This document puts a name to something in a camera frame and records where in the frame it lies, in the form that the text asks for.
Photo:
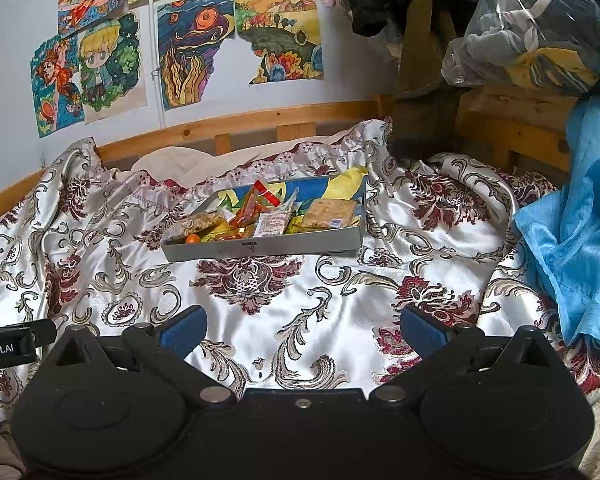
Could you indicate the wooden bed frame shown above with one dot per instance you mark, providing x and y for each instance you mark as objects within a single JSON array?
[{"x": 230, "y": 120}]

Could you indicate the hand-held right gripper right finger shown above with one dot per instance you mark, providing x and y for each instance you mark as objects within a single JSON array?
[{"x": 422, "y": 332}]

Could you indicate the swirly sea wall poster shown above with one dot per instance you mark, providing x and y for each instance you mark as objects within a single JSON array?
[{"x": 195, "y": 50}]

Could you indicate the landscape wall poster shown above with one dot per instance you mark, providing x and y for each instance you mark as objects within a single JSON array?
[{"x": 280, "y": 30}]

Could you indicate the small orange fruit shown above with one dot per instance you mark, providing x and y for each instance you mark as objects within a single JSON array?
[{"x": 192, "y": 239}]

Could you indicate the orange snack packet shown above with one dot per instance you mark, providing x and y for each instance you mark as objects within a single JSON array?
[{"x": 257, "y": 200}]

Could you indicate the floral satin blanket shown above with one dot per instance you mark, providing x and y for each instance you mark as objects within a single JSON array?
[{"x": 280, "y": 305}]

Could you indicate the clear nut brittle packet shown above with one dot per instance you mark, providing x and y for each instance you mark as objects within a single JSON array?
[{"x": 202, "y": 222}]

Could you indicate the puffed rice cake packet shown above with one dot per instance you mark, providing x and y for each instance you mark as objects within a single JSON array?
[{"x": 325, "y": 212}]

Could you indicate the white wall pipe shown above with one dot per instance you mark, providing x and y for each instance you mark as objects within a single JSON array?
[{"x": 156, "y": 60}]

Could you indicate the blond child wall poster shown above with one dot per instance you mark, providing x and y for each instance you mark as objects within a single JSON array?
[{"x": 110, "y": 75}]

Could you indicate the blue shiny cloth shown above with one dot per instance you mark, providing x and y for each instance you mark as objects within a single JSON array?
[{"x": 580, "y": 235}]

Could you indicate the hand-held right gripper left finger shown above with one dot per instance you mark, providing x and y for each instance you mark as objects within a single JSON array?
[{"x": 182, "y": 332}]

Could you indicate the grey tray with painted lining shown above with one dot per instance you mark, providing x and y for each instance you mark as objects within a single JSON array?
[{"x": 300, "y": 245}]

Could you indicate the red-haired figure blue wall poster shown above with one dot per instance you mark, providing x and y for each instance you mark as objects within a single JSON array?
[{"x": 55, "y": 85}]

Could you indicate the brown trousers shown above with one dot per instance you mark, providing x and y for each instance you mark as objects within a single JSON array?
[{"x": 420, "y": 110}]

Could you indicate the clear plastic bag of clothes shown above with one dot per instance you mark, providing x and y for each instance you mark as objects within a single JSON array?
[{"x": 530, "y": 25}]

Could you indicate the white bed sheet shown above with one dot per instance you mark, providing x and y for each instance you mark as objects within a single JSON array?
[{"x": 180, "y": 160}]

